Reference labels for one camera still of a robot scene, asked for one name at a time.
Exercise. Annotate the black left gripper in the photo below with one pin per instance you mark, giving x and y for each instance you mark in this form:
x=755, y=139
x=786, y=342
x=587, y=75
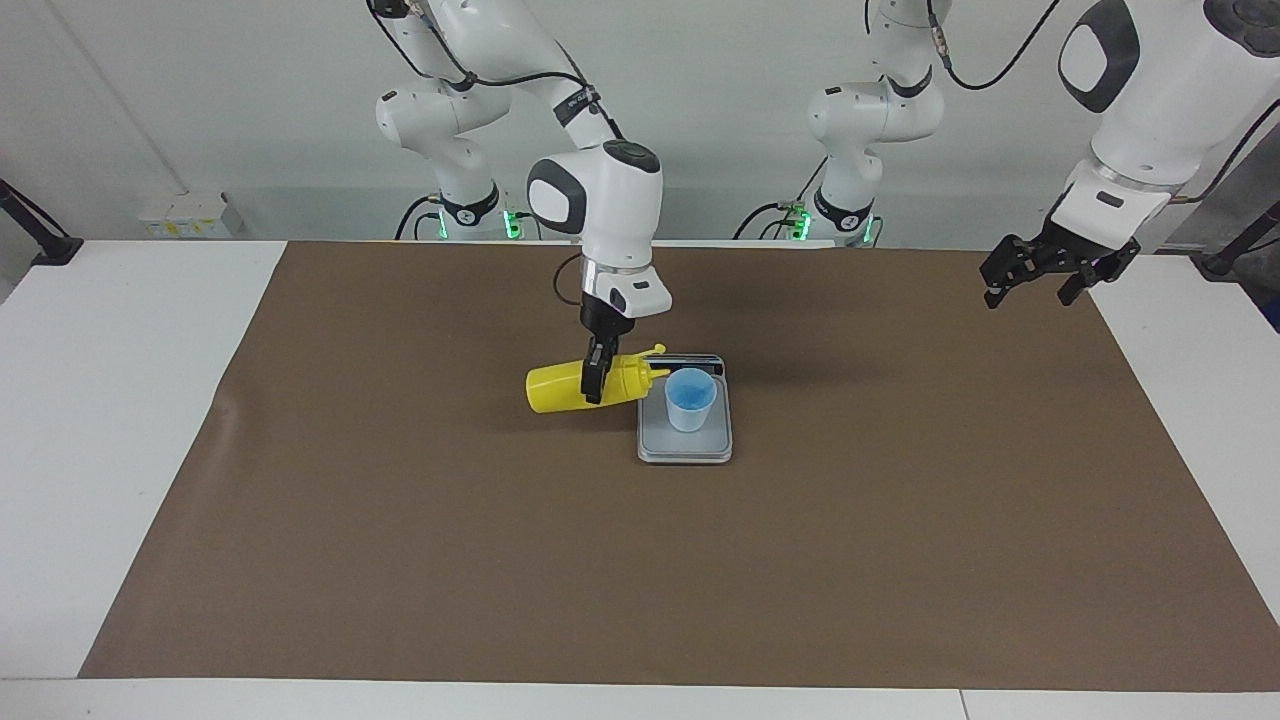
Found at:
x=1075, y=240

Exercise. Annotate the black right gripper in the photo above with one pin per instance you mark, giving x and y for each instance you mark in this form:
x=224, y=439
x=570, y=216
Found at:
x=603, y=322

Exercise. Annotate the yellow squeeze bottle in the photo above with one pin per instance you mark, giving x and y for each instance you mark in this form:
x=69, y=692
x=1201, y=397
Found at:
x=555, y=390

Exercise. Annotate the light blue plastic cup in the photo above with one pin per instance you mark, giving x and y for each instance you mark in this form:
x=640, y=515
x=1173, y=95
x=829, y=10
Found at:
x=690, y=405

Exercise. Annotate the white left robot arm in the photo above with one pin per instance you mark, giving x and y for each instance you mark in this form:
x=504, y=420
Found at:
x=1150, y=110

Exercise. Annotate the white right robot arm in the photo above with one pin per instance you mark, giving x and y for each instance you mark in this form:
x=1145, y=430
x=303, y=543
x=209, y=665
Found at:
x=610, y=210

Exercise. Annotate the silver digital kitchen scale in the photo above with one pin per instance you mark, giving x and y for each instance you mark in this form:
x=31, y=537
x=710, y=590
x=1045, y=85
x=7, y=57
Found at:
x=685, y=448

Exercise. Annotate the black clamp stand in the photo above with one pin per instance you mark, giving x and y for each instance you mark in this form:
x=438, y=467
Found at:
x=1240, y=245
x=40, y=235

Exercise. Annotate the brown paper table mat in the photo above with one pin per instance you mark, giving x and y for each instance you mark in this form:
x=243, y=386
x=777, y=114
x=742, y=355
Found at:
x=640, y=570

